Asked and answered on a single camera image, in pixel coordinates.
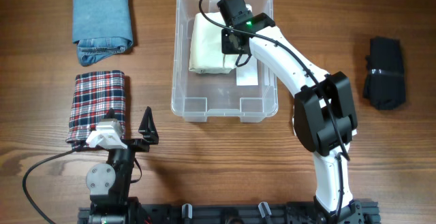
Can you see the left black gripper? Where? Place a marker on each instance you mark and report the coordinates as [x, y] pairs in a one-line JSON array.
[[148, 129]]

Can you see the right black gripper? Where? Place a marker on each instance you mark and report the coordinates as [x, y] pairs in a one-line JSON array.
[[226, 45]]

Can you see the cream white cloth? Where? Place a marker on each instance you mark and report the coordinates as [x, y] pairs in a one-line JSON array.
[[206, 56]]

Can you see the clear plastic storage container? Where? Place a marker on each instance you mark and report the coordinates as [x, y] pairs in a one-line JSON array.
[[196, 97]]

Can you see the black cloth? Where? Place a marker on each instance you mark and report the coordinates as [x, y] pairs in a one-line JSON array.
[[384, 84]]

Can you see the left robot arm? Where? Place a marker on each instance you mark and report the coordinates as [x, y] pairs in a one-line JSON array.
[[109, 182]]

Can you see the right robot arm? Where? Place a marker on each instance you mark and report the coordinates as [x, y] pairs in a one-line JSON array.
[[324, 113]]

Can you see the white label in container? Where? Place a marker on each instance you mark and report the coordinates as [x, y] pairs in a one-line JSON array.
[[247, 75]]

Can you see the folded red plaid shirt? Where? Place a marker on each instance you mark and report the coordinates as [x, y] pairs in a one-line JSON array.
[[95, 94]]

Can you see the folded blue denim jeans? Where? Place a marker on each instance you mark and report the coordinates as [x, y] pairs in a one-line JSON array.
[[100, 29]]

